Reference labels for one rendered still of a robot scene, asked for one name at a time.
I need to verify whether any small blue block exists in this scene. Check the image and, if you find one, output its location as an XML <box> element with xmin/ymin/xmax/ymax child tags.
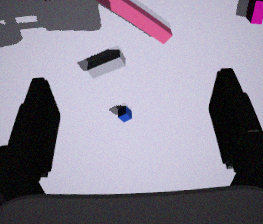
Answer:
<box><xmin>118</xmin><ymin>106</ymin><xmax>132</xmax><ymax>122</ymax></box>

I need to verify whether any pink rod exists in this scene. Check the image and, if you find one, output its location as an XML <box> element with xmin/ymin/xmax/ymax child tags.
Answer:
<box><xmin>96</xmin><ymin>0</ymin><xmax>173</xmax><ymax>44</ymax></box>

